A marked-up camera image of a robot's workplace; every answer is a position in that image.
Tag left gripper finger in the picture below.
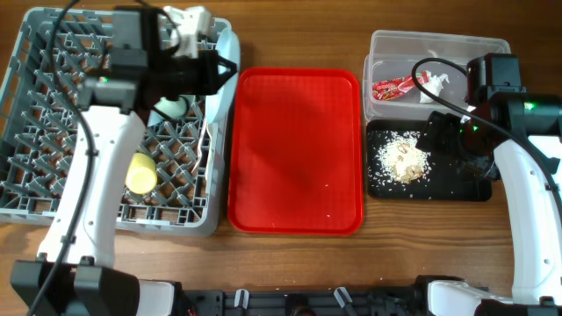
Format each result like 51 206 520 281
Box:
218 69 237 88
218 56 237 73

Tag light blue round plate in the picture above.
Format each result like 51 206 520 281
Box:
205 29 241 125

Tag green bowl with food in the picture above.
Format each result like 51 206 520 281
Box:
147 96 189 127

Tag white plastic fork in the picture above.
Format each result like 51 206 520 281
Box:
191 118 208 174

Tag white paper napkin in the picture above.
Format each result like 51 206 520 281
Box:
420 72 450 104

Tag rice and food scraps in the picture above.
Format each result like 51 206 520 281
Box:
367 130 432 186

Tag red snack wrapper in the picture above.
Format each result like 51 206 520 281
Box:
372 75 415 101

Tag yellow plastic cup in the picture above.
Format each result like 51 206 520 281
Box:
126 153 157 195

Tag white plastic spoon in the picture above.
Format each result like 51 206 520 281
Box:
207 123 219 163

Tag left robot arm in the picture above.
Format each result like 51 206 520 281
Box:
11 2 238 315

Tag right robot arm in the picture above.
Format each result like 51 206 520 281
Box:
413 54 561 315

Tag black rectangular waste tray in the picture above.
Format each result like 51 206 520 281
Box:
366 119 493 202

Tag clear plastic waste bin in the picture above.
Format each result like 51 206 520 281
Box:
363 30 511 121

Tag grey plastic dishwasher rack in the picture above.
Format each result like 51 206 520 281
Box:
1 7 227 236

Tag red plastic serving tray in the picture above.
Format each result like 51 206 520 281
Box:
227 67 364 235

